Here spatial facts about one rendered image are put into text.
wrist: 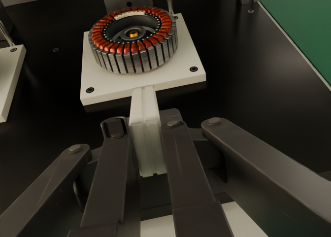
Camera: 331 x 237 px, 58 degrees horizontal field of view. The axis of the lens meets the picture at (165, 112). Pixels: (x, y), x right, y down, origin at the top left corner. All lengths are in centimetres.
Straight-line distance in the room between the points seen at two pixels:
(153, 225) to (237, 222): 7
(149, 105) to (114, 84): 20
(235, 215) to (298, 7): 37
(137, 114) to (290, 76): 25
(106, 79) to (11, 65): 15
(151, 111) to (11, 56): 36
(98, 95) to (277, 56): 22
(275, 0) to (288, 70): 21
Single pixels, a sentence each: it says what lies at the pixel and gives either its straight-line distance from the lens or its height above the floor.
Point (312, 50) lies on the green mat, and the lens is 46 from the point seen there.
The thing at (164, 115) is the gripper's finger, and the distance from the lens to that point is 17.
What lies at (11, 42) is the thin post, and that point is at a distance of 51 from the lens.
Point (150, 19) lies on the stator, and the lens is 41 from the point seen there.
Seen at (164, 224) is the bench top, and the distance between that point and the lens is 29.
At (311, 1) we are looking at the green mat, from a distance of 57.
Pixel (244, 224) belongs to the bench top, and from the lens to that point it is 28.
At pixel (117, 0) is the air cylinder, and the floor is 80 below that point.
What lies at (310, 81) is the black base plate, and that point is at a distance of 38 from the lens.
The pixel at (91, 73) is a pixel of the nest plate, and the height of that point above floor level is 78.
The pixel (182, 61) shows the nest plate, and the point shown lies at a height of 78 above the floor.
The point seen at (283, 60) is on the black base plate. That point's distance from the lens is 40.
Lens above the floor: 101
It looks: 46 degrees down
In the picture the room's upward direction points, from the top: 10 degrees counter-clockwise
